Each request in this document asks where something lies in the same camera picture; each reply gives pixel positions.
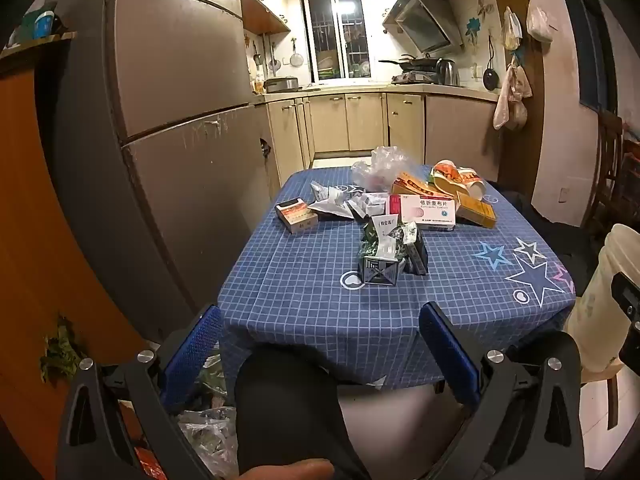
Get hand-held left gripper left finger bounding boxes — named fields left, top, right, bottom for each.
left=55, top=304, right=224, bottom=480

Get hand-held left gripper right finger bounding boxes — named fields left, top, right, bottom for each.
left=419, top=301, right=586, bottom=480

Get white plastic bucket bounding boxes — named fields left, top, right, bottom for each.
left=567, top=223, right=640, bottom=376

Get pile of green white sachets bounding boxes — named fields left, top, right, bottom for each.
left=357, top=212, right=419, bottom=262

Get white red medicine box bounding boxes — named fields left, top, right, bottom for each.
left=387, top=193, right=459, bottom=234

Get small red white box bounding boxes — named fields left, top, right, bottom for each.
left=276, top=199, right=317, bottom=235

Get white blue packet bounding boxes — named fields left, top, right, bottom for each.
left=306, top=180, right=359, bottom=221

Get clear plastic bag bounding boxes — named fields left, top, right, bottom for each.
left=350, top=145, right=426, bottom=194

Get person's left hand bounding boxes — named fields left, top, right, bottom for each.
left=239, top=459, right=336, bottom=480

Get clear bag of vegetable scraps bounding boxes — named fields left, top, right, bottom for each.
left=176, top=355, right=242, bottom=479

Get small black box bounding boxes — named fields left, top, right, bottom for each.
left=407, top=244, right=430, bottom=275

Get black clothing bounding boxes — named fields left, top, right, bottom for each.
left=487, top=179, right=602, bottom=282

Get black patterned box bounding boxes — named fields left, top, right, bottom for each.
left=357, top=255, right=401, bottom=286

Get person's black trouser leg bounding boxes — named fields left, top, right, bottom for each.
left=234, top=345, right=373, bottom=480

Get blue checked tablecloth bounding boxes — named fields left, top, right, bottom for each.
left=216, top=164, right=576, bottom=392

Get green vegetable leaves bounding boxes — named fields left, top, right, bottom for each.
left=40, top=316, right=87, bottom=382

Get yellow orange box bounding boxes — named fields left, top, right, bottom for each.
left=456, top=192, right=499, bottom=229

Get dark wooden chair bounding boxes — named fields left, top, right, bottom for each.
left=596, top=110, right=640, bottom=227

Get small white medicine box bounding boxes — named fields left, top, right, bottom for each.
left=350, top=191, right=391, bottom=220

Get orange white paper cup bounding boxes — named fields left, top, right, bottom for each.
left=452, top=167, right=487, bottom=201
left=431, top=159, right=469, bottom=196

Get red yellow box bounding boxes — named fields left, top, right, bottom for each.
left=391, top=172, right=454, bottom=201

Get orange wooden cabinet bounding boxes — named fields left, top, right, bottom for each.
left=0, top=32, right=151, bottom=480

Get beige kitchen base cabinets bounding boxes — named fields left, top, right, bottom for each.
left=252, top=90, right=501, bottom=181

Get hanging pinkish plastic bags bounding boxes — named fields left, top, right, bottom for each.
left=492, top=57, right=534, bottom=131

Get dark blue window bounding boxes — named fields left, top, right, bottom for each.
left=564, top=0, right=622, bottom=112

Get silver pot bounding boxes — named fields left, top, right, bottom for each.
left=264, top=76, right=301, bottom=94

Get hanging black pan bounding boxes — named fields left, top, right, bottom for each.
left=482, top=35, right=501, bottom=92

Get gas stove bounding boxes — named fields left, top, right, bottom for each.
left=391, top=71, right=441, bottom=85

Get steel kettle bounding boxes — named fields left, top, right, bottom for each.
left=436, top=57, right=461, bottom=87

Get grey refrigerator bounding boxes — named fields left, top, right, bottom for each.
left=35, top=0, right=282, bottom=341

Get black wok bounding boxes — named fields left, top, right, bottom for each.
left=378, top=55, right=439, bottom=72

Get hanging white plastic bag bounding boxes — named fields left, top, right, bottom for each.
left=526, top=6, right=559, bottom=44

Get hanging yellowish plastic bag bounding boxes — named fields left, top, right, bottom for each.
left=501, top=6, right=524, bottom=51

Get steel range hood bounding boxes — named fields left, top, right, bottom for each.
left=382, top=0, right=465, bottom=56

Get kitchen window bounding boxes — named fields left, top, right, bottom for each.
left=300, top=0, right=374, bottom=84

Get blue white cup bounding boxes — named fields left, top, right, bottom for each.
left=34, top=10, right=57, bottom=39

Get wall cabinet with wooden underside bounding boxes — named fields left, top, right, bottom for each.
left=239, top=0, right=292, bottom=36

